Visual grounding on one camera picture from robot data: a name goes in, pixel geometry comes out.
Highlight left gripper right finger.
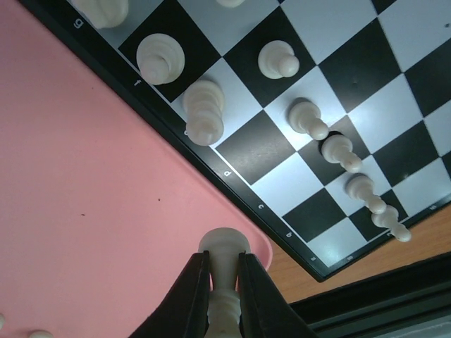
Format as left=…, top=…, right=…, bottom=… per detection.
left=238, top=253, right=316, bottom=338

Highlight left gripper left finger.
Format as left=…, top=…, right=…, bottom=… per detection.
left=130, top=251, right=210, bottom=338

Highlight white king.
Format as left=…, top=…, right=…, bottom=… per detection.
left=198, top=227, right=250, bottom=337

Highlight white pawn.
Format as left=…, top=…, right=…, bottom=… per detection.
left=345, top=175, right=387, bottom=214
left=371, top=205, right=412, bottom=242
left=216, top=0, right=245, bottom=8
left=321, top=134, right=362, bottom=173
left=257, top=40, right=299, bottom=80
left=288, top=100, right=329, bottom=141

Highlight white queen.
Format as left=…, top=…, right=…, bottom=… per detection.
left=183, top=80, right=225, bottom=146

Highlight white bishop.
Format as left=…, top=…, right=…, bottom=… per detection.
left=136, top=33, right=185, bottom=85
left=0, top=314, right=5, bottom=330

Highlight white knight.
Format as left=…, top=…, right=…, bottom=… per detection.
left=27, top=330, right=54, bottom=338
left=71, top=0, right=129, bottom=29

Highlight pink plastic tray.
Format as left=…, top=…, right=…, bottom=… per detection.
left=1, top=1, right=273, bottom=337

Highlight black white chessboard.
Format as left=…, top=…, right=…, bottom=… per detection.
left=24, top=1, right=450, bottom=281

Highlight black aluminium base frame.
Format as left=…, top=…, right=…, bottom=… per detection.
left=291, top=253, right=450, bottom=337

